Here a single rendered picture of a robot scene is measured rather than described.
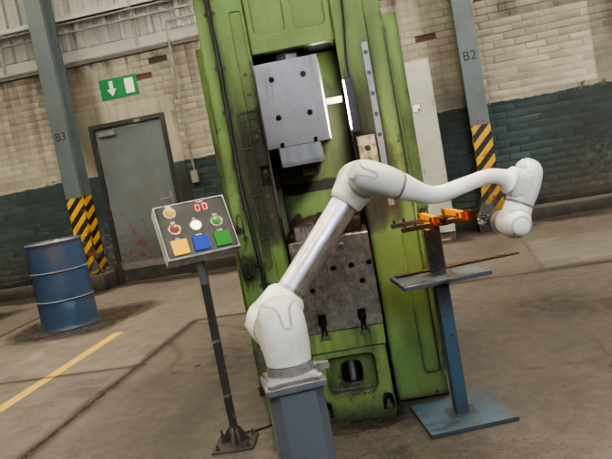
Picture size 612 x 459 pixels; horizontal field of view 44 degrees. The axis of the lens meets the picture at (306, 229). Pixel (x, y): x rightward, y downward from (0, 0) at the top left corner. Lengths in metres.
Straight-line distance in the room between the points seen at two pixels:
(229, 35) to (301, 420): 2.01
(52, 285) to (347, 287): 4.76
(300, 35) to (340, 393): 1.74
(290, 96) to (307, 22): 0.40
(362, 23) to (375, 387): 1.75
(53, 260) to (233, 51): 4.51
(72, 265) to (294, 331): 5.61
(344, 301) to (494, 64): 6.28
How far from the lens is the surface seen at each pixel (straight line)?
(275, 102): 3.63
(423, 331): 3.89
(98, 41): 10.70
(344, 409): 3.78
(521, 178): 2.84
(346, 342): 3.68
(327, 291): 3.62
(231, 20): 3.84
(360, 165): 2.61
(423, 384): 3.96
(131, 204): 10.40
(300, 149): 3.62
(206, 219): 3.56
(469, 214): 3.31
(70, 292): 7.94
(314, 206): 4.11
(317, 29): 3.79
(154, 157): 10.22
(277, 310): 2.48
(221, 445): 3.85
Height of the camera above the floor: 1.34
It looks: 6 degrees down
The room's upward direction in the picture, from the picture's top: 10 degrees counter-clockwise
